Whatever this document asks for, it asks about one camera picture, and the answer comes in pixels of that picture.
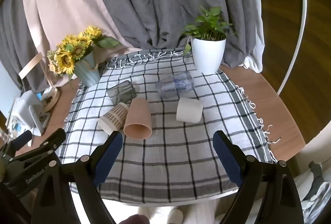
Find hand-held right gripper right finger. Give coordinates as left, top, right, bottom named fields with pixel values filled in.
left=212, top=130, right=304, bottom=224

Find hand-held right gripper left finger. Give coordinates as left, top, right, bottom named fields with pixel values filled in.
left=31, top=131, right=124, bottom=224

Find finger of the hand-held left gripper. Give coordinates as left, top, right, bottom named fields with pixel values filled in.
left=13, top=128, right=67, bottom=161
left=4, top=130, right=33, bottom=156

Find checked paper cup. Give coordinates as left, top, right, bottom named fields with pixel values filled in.
left=97, top=102, right=129, bottom=134

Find beige cup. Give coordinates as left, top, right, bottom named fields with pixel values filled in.
left=123, top=98, right=152, bottom=140

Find white cup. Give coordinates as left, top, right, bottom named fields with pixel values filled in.
left=176, top=97, right=204, bottom=124

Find grey glass cup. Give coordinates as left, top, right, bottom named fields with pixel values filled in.
left=107, top=80, right=137, bottom=105

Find clear blue-printed plastic cup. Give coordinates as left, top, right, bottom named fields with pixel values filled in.
left=155, top=71, right=195, bottom=100

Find white desktop device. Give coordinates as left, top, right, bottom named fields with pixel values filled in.
left=7, top=91, right=51, bottom=136

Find round wooden stand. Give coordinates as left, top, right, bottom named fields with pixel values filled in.
left=41, top=86, right=61, bottom=112

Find grey checked tablecloth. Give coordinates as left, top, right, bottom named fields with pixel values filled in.
left=55, top=48, right=282, bottom=205

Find white knit trousers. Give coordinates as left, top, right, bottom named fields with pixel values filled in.
left=137, top=199, right=218, bottom=224

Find beige curtain tie-back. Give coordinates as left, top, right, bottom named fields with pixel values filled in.
left=19, top=53, right=43, bottom=80

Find ribbed blue-green flower pot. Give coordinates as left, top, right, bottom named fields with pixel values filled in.
left=74, top=51, right=101, bottom=87

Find grey and white clothes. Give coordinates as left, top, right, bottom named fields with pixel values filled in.
left=300, top=160, right=331, bottom=224

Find sunflower bouquet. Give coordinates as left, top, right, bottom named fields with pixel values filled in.
left=47, top=25, right=122, bottom=76

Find white plant pot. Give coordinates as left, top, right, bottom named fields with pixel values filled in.
left=191, top=37, right=227, bottom=74

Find white sheer curtain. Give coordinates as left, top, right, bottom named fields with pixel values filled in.
left=242, top=0, right=267, bottom=74

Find green leafy plant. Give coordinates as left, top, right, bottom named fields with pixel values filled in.
left=181, top=6, right=234, bottom=55

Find beige curtain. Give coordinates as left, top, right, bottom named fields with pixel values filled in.
left=22, top=0, right=141, bottom=87

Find white curved tube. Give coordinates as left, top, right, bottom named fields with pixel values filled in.
left=276, top=0, right=308, bottom=95

